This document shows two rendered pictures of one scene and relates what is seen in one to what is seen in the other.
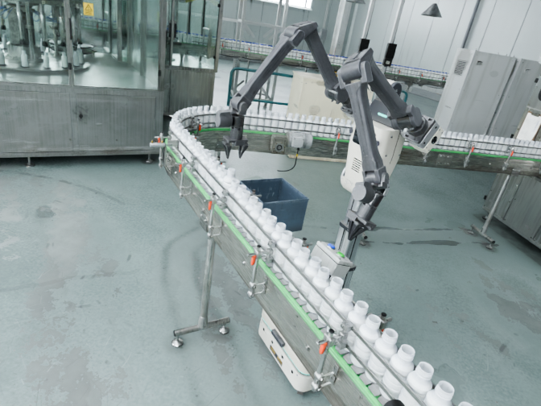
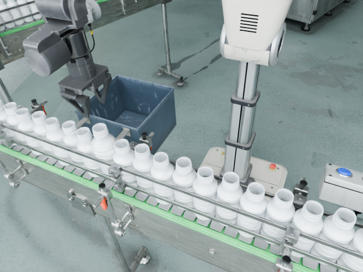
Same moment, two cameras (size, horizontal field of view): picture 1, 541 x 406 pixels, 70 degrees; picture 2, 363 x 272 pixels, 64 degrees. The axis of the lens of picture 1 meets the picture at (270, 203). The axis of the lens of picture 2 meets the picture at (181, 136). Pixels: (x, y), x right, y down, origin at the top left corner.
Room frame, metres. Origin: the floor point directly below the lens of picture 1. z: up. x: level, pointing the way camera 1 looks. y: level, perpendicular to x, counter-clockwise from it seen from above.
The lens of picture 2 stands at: (1.10, 0.30, 1.69)
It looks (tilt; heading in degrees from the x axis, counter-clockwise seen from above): 43 degrees down; 331
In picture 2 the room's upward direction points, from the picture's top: 4 degrees counter-clockwise
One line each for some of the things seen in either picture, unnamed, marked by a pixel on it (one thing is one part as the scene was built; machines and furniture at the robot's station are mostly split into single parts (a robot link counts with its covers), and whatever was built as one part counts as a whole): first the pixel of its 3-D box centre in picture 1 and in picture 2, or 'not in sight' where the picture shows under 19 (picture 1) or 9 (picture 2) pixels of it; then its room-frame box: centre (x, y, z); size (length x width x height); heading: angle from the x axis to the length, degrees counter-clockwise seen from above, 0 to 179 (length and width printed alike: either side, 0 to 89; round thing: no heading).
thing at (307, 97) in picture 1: (324, 118); not in sight; (6.04, -0.60, 0.59); 1.10 x 0.62 x 1.18; 105
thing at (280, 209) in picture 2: (278, 242); (277, 216); (1.31, -0.06, 1.08); 0.06 x 0.06 x 0.17
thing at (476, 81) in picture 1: (465, 107); not in sight; (7.13, -3.10, 0.96); 0.82 x 0.50 x 1.91; 105
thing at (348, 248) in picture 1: (344, 254); (241, 128); (1.88, -0.46, 0.74); 0.11 x 0.11 x 0.40; 33
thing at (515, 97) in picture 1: (508, 113); not in sight; (7.36, -3.97, 0.96); 0.82 x 0.50 x 1.91; 105
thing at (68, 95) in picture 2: (231, 149); (85, 98); (1.70, 0.22, 1.30); 0.07 x 0.07 x 0.09; 33
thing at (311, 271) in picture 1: (311, 279); not in sight; (1.12, -0.19, 1.08); 0.06 x 0.06 x 0.17
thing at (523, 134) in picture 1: (529, 127); not in sight; (4.43, -2.67, 1.22); 0.23 x 0.04 x 0.32; 15
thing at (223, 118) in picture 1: (230, 113); (54, 34); (1.69, 0.24, 1.46); 0.12 x 0.09 x 0.12; 124
